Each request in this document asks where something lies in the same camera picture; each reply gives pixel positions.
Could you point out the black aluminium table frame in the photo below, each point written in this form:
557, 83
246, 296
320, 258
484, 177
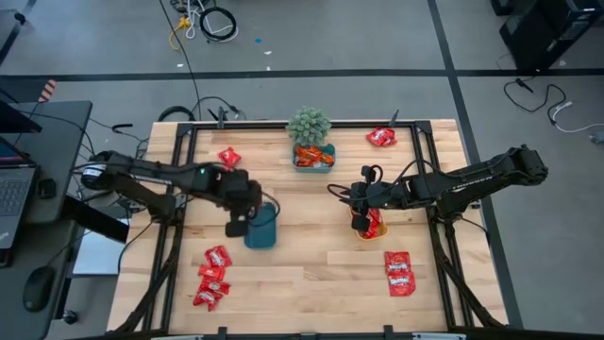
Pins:
358, 125

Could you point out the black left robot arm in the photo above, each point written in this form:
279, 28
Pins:
156, 172

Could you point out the small black desk device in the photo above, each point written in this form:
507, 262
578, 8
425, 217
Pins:
47, 189

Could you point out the yellow plastic bin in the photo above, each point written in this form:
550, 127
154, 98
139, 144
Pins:
377, 237

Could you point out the black frame clamp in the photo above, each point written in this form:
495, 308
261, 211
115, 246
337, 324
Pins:
222, 333
221, 118
388, 333

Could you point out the red Skittles candy pack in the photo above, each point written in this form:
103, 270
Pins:
218, 257
397, 262
401, 283

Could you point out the teal plastic bin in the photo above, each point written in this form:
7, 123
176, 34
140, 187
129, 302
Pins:
313, 169

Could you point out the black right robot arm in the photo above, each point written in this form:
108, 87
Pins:
472, 181

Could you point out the black round knob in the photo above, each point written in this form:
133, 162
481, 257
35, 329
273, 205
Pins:
70, 317

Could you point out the dark blue plastic bin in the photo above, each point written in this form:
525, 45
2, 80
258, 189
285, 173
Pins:
262, 236

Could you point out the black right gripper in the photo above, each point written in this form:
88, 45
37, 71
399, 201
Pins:
373, 196

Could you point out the black desk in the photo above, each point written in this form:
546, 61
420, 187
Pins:
56, 141

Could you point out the white flat panel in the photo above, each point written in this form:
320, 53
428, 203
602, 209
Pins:
94, 255

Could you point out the black computer mouse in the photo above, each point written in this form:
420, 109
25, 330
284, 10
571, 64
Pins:
40, 285

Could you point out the orange black striped bar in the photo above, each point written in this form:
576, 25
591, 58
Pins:
47, 91

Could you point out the artificial green potted plant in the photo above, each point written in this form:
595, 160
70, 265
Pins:
309, 125

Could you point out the black flat panel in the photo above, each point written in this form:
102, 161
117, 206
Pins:
94, 219

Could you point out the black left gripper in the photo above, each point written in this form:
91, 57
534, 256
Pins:
238, 193

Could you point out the grey laptop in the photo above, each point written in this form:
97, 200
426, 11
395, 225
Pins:
14, 198

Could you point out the black equipment case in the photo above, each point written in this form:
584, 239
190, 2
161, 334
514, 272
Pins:
542, 33

